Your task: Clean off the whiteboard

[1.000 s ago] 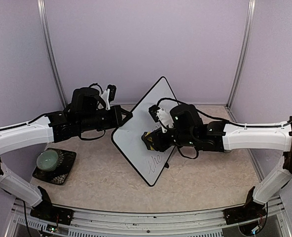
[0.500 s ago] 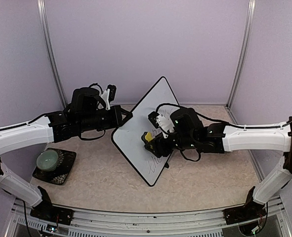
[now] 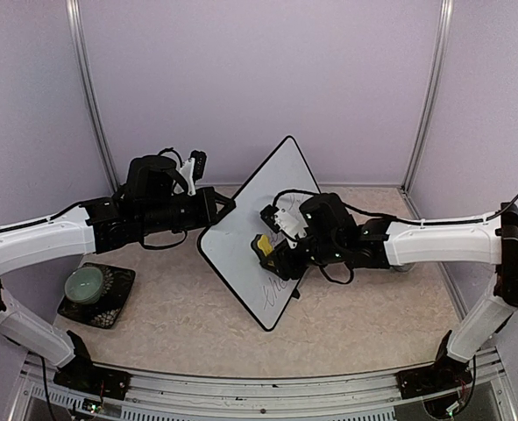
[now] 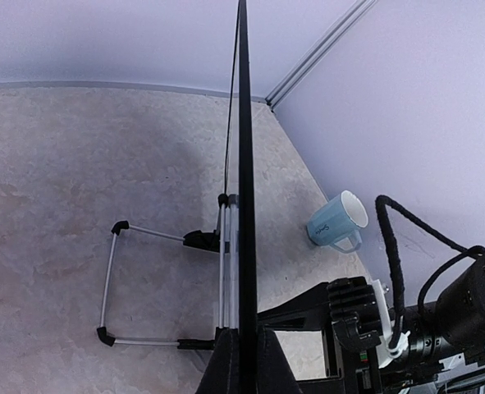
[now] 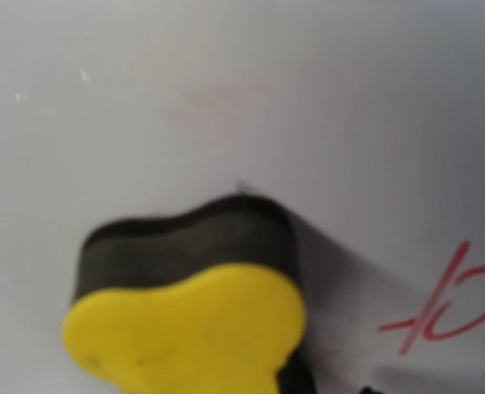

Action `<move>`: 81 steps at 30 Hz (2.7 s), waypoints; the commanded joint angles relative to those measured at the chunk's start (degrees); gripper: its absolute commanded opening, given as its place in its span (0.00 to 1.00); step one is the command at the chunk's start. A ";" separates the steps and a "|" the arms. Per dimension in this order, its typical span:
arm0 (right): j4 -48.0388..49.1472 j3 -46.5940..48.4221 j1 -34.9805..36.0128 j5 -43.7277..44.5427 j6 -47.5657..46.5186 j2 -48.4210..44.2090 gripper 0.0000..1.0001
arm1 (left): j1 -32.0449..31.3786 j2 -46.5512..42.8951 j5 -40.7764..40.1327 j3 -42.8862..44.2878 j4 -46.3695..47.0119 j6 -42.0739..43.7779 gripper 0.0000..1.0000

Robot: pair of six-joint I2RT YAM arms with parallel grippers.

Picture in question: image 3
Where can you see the aluminium corner post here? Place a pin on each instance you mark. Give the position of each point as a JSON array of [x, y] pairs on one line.
[[74, 18], [431, 94]]

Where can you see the left aluminium corner post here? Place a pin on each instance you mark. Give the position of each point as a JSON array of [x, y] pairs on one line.
[[74, 18]]

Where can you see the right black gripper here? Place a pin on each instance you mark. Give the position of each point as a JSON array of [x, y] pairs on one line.
[[287, 267]]

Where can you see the whiteboard wire stand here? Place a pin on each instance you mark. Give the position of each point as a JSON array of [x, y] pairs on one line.
[[296, 294]]

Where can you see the right aluminium corner post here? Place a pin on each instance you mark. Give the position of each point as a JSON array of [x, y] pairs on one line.
[[431, 94]]

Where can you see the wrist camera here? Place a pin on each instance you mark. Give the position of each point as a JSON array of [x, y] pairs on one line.
[[281, 221], [192, 170]]

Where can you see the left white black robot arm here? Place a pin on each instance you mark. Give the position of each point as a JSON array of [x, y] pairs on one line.
[[159, 195]]

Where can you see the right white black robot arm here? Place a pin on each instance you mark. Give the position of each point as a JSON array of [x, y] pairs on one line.
[[326, 233]]

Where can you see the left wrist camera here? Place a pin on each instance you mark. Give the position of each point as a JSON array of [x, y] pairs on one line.
[[192, 170]]

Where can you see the pale green ceramic bowl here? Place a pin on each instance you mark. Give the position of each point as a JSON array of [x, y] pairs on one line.
[[84, 285]]

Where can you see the yellow black whiteboard eraser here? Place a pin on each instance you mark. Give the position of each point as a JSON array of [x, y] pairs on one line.
[[261, 246]]

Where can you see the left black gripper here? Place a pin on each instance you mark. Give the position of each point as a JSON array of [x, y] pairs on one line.
[[208, 196]]

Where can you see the aluminium front rail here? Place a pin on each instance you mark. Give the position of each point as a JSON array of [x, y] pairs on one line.
[[151, 395]]

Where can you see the white whiteboard black frame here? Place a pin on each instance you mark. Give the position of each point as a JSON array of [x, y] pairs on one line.
[[227, 245]]

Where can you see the light blue ceramic mug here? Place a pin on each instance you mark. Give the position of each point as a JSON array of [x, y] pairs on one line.
[[403, 268]]

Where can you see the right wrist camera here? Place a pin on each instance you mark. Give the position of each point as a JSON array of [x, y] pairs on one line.
[[281, 221]]

